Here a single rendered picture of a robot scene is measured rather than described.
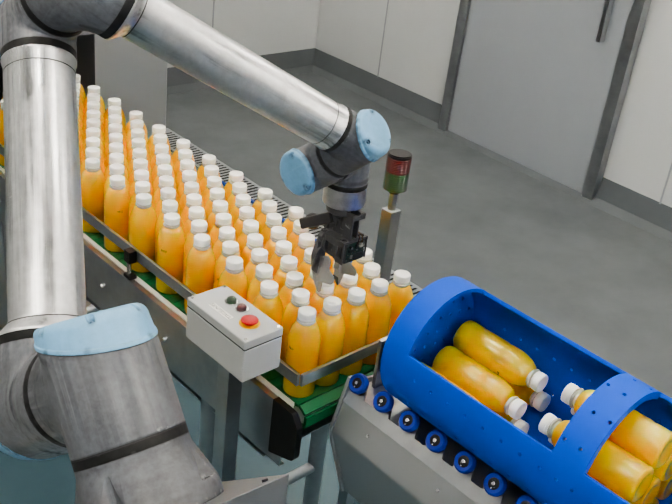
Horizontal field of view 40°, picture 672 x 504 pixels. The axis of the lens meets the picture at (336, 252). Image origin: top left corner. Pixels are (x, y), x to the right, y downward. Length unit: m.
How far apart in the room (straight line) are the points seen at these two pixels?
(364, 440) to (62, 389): 0.95
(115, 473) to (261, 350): 0.77
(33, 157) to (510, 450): 0.94
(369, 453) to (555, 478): 0.48
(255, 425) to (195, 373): 0.23
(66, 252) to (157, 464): 0.38
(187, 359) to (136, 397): 1.12
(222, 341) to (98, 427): 0.77
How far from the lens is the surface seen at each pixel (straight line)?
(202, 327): 1.95
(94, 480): 1.18
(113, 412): 1.16
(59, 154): 1.44
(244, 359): 1.86
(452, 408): 1.75
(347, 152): 1.66
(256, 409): 2.09
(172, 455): 1.17
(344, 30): 6.89
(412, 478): 1.93
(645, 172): 5.43
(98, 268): 2.54
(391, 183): 2.37
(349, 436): 2.02
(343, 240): 1.93
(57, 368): 1.18
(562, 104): 5.61
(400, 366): 1.81
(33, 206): 1.40
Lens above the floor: 2.14
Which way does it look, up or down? 28 degrees down
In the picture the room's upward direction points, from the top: 7 degrees clockwise
